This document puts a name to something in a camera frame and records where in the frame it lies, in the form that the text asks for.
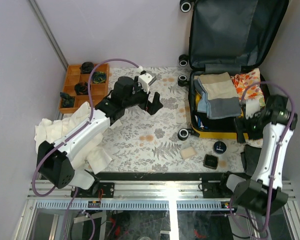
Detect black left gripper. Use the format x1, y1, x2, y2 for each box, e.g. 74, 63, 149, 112
123, 77, 163, 115

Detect orange floral fabric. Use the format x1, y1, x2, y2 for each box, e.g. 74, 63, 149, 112
230, 67, 266, 108

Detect dark grey cloth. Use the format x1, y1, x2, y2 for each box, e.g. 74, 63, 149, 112
240, 144, 262, 177

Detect beige grey garment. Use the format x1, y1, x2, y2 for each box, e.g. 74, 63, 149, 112
193, 72, 242, 120

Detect black graphic t-shirt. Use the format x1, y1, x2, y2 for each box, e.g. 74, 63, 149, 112
191, 111, 236, 133

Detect yellow suitcase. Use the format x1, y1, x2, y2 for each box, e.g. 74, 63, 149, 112
179, 0, 289, 139

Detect beige soap bar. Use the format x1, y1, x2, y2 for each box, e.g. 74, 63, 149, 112
180, 146, 197, 160

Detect yellow garment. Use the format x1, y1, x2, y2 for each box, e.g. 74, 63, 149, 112
195, 93, 203, 112

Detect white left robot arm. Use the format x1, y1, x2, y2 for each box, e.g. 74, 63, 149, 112
37, 73, 163, 198

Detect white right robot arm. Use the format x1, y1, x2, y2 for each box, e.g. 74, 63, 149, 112
217, 94, 298, 216

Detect blue green rolled sock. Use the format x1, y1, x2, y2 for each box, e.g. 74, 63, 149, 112
91, 71, 107, 84

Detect wooden compartment organizer tray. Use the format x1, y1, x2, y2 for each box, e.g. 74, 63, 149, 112
59, 63, 110, 114

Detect black rolled sock middle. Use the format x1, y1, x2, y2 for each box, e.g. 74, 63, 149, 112
74, 82, 91, 96

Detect black rolled sock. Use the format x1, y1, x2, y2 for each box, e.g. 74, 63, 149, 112
74, 82, 91, 96
80, 61, 95, 75

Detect black rolled sock top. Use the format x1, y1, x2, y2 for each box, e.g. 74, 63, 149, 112
80, 61, 95, 75

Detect dark green rolled sock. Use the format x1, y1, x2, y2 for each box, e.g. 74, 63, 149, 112
59, 92, 75, 108

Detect round black tin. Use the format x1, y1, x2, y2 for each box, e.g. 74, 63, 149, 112
213, 141, 227, 155

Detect black square compact case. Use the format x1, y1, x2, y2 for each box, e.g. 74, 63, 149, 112
203, 154, 219, 170

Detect white crumpled towel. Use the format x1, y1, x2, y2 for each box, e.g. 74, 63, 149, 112
34, 101, 123, 176

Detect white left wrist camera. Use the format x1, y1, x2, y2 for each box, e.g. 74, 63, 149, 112
137, 71, 157, 94

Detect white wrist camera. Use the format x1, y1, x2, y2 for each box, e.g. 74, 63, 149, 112
137, 71, 157, 94
245, 98, 261, 119

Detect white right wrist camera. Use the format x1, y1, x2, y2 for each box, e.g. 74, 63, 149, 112
245, 98, 261, 119

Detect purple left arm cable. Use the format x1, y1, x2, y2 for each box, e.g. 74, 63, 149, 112
31, 58, 145, 240

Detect aluminium mounting rail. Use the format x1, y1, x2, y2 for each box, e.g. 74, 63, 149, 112
35, 180, 296, 201

